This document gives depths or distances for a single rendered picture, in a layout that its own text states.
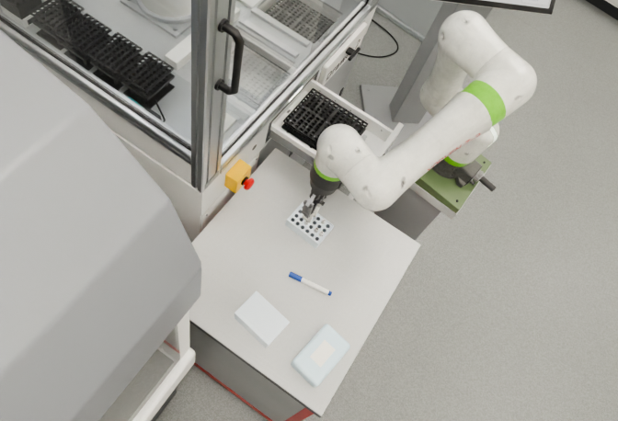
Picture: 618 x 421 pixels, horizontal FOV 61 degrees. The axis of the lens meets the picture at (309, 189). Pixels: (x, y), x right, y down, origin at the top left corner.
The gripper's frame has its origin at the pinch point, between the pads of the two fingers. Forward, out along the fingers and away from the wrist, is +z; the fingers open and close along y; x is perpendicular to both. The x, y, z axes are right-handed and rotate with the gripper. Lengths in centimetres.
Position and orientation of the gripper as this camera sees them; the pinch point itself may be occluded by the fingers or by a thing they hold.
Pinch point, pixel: (311, 210)
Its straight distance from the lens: 154.1
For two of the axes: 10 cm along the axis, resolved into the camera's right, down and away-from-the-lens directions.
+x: -7.8, -6.0, 1.6
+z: -1.9, 4.8, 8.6
